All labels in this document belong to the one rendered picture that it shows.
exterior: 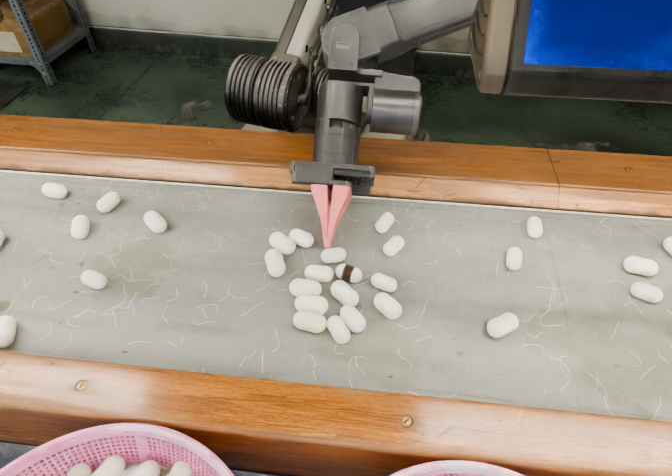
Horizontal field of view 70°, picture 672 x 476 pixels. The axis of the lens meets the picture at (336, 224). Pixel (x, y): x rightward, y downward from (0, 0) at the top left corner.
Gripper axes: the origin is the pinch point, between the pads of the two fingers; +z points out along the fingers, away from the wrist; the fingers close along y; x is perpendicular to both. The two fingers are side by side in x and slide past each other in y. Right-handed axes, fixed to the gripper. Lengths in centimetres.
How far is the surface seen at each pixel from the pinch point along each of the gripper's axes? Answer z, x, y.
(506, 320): 7.1, -6.6, 20.2
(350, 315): 8.1, -7.3, 3.8
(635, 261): -0.6, 0.0, 36.5
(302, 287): 5.7, -5.2, -1.9
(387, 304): 6.6, -6.1, 7.6
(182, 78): -87, 175, -99
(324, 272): 3.8, -3.5, 0.2
